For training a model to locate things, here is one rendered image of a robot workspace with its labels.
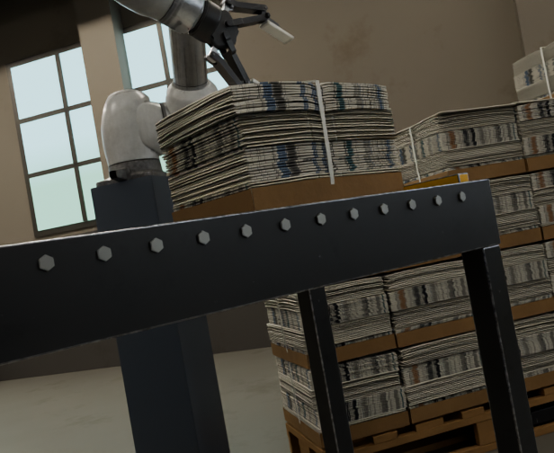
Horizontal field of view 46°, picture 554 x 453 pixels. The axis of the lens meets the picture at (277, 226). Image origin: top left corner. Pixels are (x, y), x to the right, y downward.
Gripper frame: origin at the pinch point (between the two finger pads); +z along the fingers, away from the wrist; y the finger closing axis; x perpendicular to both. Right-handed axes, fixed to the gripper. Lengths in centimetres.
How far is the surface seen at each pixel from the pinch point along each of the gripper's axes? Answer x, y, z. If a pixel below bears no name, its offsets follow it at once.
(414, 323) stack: -35, 30, 87
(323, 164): 13.5, 22.6, 6.6
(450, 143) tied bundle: -28, -28, 84
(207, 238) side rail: 33, 50, -22
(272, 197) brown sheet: 14.5, 33.3, -3.2
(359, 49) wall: -214, -193, 180
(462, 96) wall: -164, -167, 234
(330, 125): 14.1, 14.9, 5.9
